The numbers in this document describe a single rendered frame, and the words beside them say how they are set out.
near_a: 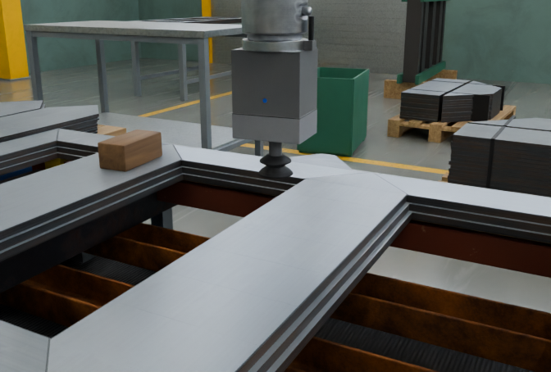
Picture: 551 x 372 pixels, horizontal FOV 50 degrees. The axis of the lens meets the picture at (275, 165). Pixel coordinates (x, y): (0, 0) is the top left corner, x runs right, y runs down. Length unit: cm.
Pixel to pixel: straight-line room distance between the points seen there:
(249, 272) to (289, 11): 30
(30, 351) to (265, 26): 40
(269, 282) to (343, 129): 369
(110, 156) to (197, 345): 61
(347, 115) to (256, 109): 364
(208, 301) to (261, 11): 31
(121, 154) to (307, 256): 48
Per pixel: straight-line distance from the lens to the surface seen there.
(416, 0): 675
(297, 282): 68
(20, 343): 62
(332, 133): 436
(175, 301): 65
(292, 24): 67
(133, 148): 112
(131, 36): 386
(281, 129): 68
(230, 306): 63
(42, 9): 987
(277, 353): 59
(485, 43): 875
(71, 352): 59
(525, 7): 867
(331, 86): 430
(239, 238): 79
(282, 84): 67
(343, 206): 91
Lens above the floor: 116
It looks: 16 degrees down
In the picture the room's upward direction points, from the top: straight up
